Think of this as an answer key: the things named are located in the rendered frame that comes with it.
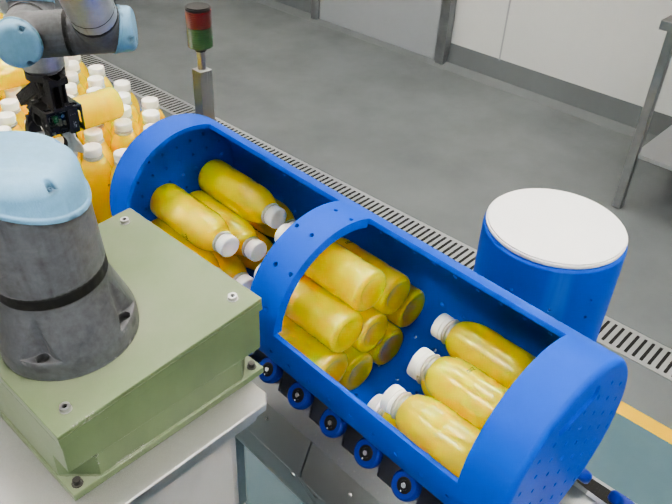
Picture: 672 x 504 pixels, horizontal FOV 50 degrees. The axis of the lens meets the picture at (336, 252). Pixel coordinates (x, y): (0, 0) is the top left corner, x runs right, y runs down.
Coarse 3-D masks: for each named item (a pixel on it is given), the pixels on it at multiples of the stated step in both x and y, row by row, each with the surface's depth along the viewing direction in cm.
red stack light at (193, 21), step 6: (186, 12) 174; (210, 12) 175; (186, 18) 175; (192, 18) 174; (198, 18) 174; (204, 18) 174; (210, 18) 176; (186, 24) 176; (192, 24) 175; (198, 24) 175; (204, 24) 175; (210, 24) 177
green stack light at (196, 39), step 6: (186, 30) 177; (192, 30) 176; (198, 30) 176; (204, 30) 176; (210, 30) 177; (192, 36) 176; (198, 36) 176; (204, 36) 177; (210, 36) 178; (192, 42) 177; (198, 42) 177; (204, 42) 178; (210, 42) 179; (192, 48) 178; (198, 48) 178; (204, 48) 178
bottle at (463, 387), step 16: (432, 368) 96; (448, 368) 94; (464, 368) 94; (432, 384) 95; (448, 384) 93; (464, 384) 92; (480, 384) 92; (496, 384) 92; (448, 400) 93; (464, 400) 92; (480, 400) 90; (496, 400) 90; (464, 416) 92; (480, 416) 90
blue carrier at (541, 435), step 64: (192, 128) 129; (128, 192) 126; (320, 192) 115; (384, 256) 124; (512, 320) 107; (320, 384) 100; (384, 384) 118; (512, 384) 83; (576, 384) 82; (384, 448) 96; (512, 448) 81; (576, 448) 92
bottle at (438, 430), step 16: (400, 400) 94; (416, 400) 92; (432, 400) 92; (400, 416) 92; (416, 416) 90; (432, 416) 90; (448, 416) 90; (416, 432) 90; (432, 432) 89; (448, 432) 88; (464, 432) 88; (432, 448) 88; (448, 448) 87; (464, 448) 86; (448, 464) 87
